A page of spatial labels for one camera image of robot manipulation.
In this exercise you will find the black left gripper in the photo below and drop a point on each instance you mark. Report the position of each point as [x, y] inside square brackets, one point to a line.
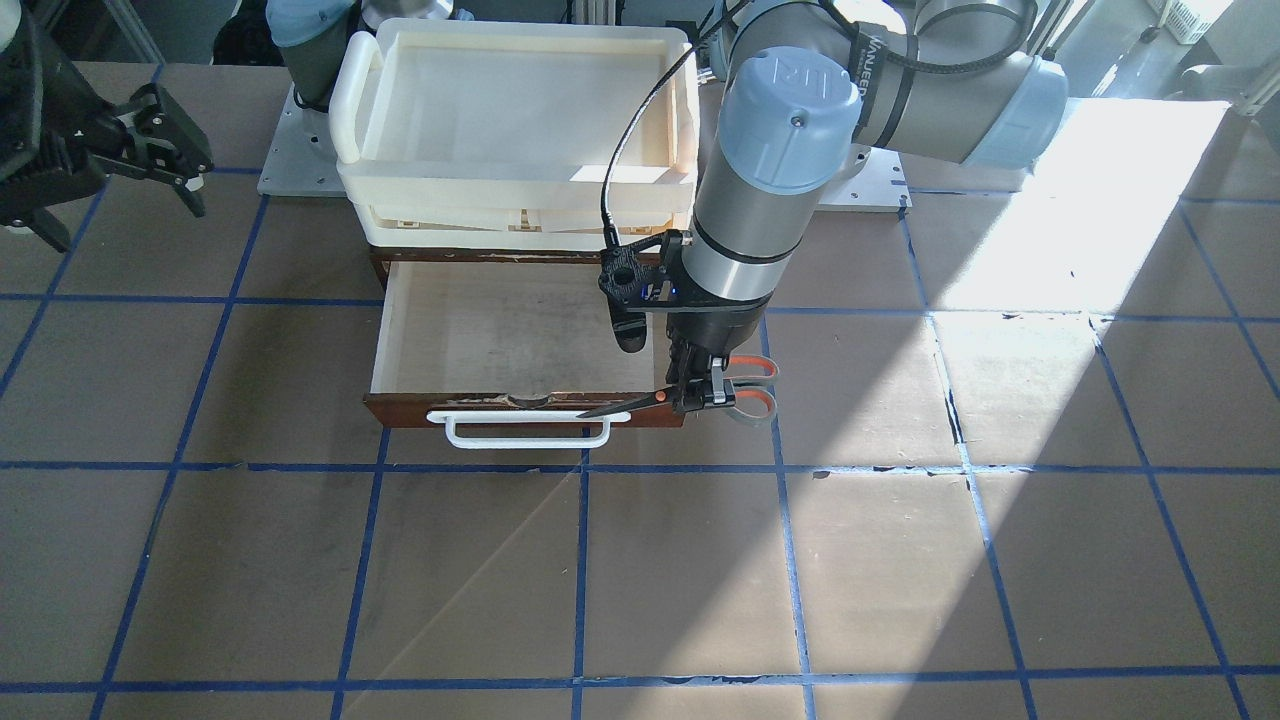
[716, 325]

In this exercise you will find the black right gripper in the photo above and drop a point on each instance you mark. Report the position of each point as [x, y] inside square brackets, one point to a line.
[62, 140]

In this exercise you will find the grey orange scissors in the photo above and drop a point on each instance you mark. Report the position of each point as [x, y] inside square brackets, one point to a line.
[738, 385]

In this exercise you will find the wooden drawer with white handle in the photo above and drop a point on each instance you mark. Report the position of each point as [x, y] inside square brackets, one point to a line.
[507, 355]

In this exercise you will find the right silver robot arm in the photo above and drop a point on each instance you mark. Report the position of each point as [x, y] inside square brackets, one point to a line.
[310, 35]

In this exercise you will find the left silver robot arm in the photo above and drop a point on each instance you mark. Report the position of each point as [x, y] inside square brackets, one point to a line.
[804, 85]

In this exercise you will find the brown wooden drawer cabinet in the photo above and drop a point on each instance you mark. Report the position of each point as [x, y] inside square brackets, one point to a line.
[382, 257]

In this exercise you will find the white plastic tray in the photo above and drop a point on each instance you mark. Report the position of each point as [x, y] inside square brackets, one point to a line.
[466, 134]

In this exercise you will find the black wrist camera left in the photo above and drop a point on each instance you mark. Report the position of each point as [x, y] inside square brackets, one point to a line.
[639, 278]

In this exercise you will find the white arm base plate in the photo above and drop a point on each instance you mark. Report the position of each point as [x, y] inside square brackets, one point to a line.
[870, 180]
[301, 161]

